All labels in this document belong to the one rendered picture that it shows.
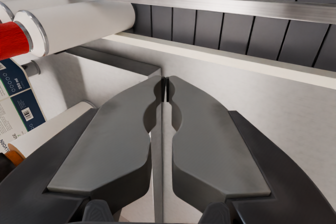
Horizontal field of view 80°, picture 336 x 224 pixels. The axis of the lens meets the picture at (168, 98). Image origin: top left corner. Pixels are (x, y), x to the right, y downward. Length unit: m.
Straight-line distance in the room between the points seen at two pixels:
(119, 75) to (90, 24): 0.17
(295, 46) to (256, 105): 0.13
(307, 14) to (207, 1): 0.08
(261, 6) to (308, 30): 0.10
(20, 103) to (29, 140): 0.22
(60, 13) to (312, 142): 0.41
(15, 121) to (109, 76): 0.35
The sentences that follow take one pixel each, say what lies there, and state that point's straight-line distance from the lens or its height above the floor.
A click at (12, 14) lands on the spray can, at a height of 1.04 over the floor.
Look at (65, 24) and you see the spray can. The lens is 0.28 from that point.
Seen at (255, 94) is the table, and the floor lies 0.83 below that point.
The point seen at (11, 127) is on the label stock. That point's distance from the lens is 0.72.
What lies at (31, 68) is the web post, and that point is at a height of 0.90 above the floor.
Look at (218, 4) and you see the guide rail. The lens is 0.21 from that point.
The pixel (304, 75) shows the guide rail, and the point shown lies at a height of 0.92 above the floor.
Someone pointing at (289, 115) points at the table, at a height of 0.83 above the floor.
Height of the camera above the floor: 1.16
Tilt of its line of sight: 47 degrees down
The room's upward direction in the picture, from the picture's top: 132 degrees counter-clockwise
